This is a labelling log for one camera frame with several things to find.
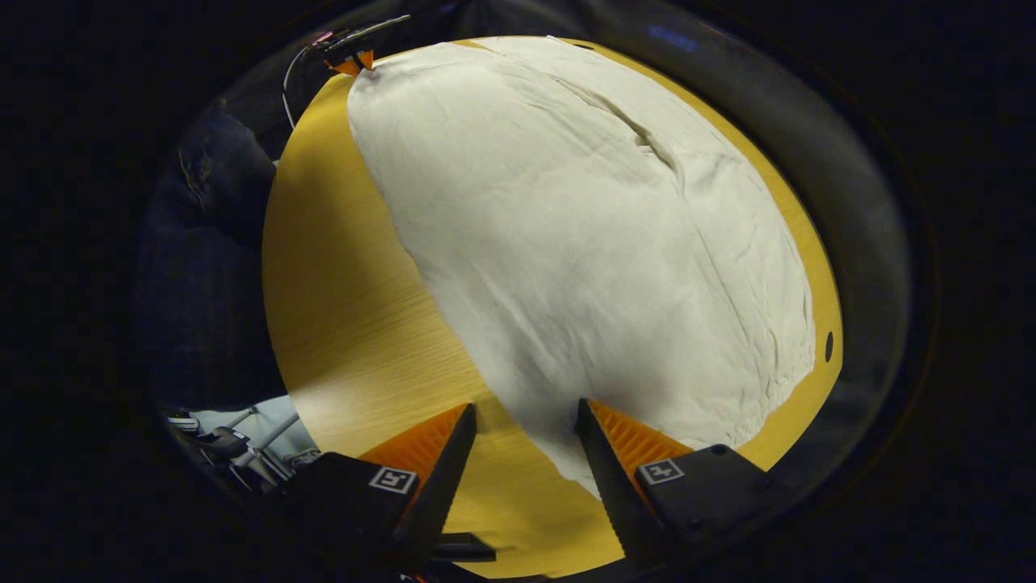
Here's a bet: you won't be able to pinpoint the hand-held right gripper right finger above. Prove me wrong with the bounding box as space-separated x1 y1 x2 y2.
575 398 792 569

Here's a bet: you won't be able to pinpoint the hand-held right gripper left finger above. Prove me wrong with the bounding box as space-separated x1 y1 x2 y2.
275 402 478 576

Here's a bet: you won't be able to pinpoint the white jeans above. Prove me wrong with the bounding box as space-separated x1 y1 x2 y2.
346 36 817 499

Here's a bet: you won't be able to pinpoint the grey swivel chair base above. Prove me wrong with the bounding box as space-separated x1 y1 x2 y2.
166 405 321 491

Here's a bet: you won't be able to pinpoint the person's dark blue clothing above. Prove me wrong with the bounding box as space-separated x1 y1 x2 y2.
136 105 280 414

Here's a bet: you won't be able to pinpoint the thin gripper cable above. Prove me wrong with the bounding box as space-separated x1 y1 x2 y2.
281 44 326 130

